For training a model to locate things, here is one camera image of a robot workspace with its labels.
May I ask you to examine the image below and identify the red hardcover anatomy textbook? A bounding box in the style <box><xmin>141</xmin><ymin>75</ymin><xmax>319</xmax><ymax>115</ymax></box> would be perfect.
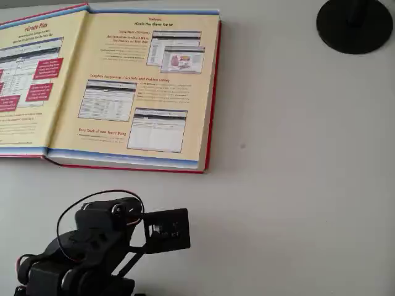
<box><xmin>0</xmin><ymin>2</ymin><xmax>223</xmax><ymax>175</ymax></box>

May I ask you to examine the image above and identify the black round stand base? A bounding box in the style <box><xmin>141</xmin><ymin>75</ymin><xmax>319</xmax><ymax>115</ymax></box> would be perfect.
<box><xmin>315</xmin><ymin>0</ymin><xmax>394</xmax><ymax>56</ymax></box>

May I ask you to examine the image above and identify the red black servo wire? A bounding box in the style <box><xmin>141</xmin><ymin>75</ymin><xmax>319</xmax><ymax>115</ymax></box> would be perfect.
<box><xmin>56</xmin><ymin>189</ymin><xmax>146</xmax><ymax>263</ymax></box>

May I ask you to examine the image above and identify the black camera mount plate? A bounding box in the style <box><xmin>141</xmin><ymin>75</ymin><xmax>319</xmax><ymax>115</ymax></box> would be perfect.
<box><xmin>112</xmin><ymin>207</ymin><xmax>191</xmax><ymax>277</ymax></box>

